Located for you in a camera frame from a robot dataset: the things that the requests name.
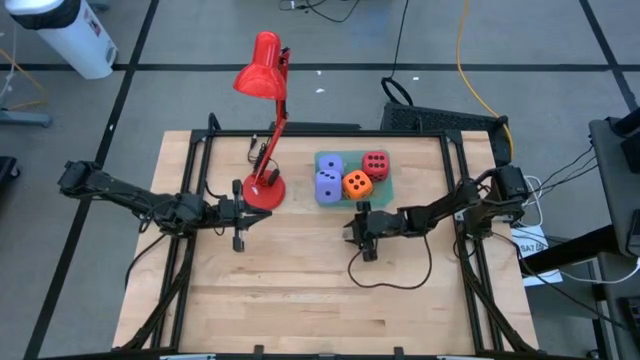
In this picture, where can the silver metal bracket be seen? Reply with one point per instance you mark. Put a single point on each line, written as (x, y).
(187, 357)
(459, 358)

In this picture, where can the teal translucent plastic bin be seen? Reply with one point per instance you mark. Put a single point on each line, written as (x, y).
(385, 196)

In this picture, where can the orange foam die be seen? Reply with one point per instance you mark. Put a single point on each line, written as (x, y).
(357, 185)

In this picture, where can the black aluminium table frame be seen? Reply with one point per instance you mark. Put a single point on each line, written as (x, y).
(325, 134)

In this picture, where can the white trash can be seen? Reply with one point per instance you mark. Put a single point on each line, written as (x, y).
(70, 40)

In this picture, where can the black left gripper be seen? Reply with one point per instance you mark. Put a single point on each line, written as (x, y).
(226, 210)

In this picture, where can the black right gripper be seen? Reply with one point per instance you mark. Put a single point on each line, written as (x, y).
(382, 225)

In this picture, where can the black perforated metal case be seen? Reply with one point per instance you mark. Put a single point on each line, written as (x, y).
(435, 120)

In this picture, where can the black table clamp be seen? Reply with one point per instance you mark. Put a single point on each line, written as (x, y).
(259, 350)
(398, 351)

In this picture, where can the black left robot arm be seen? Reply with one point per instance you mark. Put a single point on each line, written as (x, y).
(130, 197)

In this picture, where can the white paper sheet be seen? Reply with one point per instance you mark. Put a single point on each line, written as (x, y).
(532, 247)

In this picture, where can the grey metal floor base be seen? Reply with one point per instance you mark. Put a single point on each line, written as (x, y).
(25, 119)

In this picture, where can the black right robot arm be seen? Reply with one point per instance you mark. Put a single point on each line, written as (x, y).
(440, 212)

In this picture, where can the purple foam die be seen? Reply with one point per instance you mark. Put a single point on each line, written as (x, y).
(331, 163)
(328, 188)

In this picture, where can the red desk lamp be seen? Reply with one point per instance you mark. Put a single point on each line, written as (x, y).
(262, 70)

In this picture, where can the grey side cart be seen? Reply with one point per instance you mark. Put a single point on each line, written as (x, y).
(607, 190)

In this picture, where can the red foam die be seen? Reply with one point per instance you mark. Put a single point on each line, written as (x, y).
(376, 166)

